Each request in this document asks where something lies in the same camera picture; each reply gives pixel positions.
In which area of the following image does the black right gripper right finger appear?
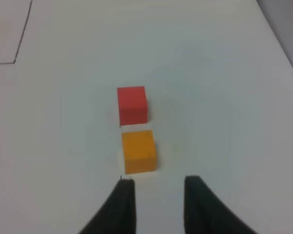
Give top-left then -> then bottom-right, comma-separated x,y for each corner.
184,175 -> 255,234

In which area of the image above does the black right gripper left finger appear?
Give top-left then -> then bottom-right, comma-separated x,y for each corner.
80,179 -> 137,234

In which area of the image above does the orange cube block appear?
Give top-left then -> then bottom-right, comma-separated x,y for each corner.
122,130 -> 157,175

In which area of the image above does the red cube block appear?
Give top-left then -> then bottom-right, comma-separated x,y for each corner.
117,86 -> 148,126

